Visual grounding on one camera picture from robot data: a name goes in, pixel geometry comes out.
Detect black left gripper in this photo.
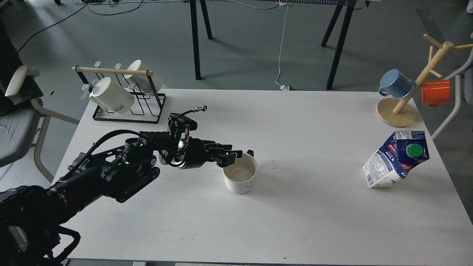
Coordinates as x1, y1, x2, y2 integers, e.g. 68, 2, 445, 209
178, 138, 243, 170

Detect white smiley face mug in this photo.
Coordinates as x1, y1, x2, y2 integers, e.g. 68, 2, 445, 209
223, 150, 258, 195

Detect blue white milk carton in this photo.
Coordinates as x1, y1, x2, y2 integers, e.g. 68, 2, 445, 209
362, 131, 430, 189

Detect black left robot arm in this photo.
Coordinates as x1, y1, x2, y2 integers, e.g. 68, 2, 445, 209
0, 105, 243, 266

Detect white mug rear on rack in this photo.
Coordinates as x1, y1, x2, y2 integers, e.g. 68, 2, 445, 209
123, 59, 164, 96

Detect white mug on rack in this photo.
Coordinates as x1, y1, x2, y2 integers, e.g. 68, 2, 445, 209
88, 77, 135, 115
123, 59, 164, 96

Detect white mug front on rack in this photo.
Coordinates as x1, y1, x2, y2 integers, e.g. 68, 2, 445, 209
88, 77, 135, 115

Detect black trestle table legs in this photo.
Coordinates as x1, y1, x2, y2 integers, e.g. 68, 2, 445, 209
189, 0, 357, 90

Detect wooden mug tree stand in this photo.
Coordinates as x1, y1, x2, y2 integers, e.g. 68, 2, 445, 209
376, 34, 473, 128

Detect blue mug on tree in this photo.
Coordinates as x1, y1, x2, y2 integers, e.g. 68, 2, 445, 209
378, 69, 416, 99

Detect grey office chair left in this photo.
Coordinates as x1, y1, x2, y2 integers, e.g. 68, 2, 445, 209
0, 66, 80, 184

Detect orange mug on tree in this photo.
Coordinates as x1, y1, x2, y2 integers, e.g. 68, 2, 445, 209
421, 80, 451, 108

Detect white hanging cable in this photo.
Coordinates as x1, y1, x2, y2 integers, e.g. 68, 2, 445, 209
274, 0, 292, 90

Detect black wire mug rack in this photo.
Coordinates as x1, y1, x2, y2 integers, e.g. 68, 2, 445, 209
72, 59, 167, 124

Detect white chair frame right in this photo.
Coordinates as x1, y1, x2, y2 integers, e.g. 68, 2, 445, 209
431, 51, 473, 140

